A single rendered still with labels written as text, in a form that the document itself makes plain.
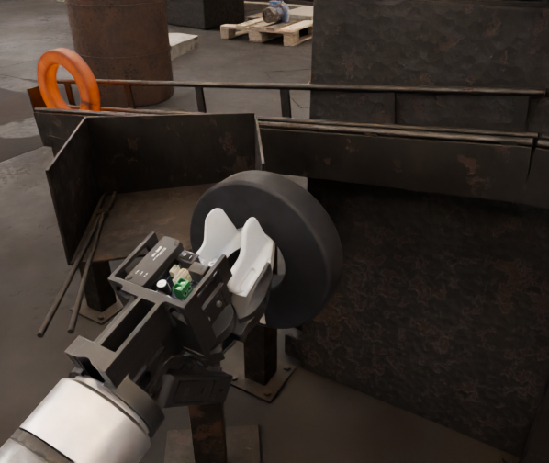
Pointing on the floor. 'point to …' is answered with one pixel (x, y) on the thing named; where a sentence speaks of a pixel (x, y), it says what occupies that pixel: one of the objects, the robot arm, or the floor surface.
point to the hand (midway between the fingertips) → (262, 234)
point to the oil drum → (124, 47)
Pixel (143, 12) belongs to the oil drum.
